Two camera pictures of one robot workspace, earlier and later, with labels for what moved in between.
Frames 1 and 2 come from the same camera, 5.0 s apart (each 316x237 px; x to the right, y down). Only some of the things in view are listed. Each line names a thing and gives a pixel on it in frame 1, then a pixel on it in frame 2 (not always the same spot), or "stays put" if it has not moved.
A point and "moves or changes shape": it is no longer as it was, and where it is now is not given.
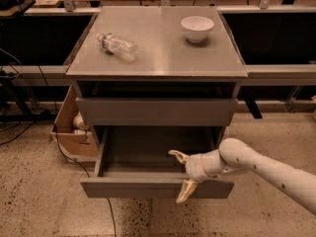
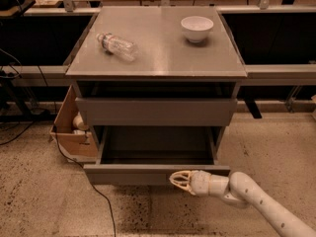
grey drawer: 135,162 moves or changes shape
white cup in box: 78,121 stays put
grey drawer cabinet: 157,77 stays put
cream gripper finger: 182,157 -> 183,176
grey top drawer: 156,112 stays put
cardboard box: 72,143 stays put
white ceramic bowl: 197,28 stays put
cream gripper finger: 187,190 -> 186,185
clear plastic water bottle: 125,49 stays put
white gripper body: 196,168 -> 199,183
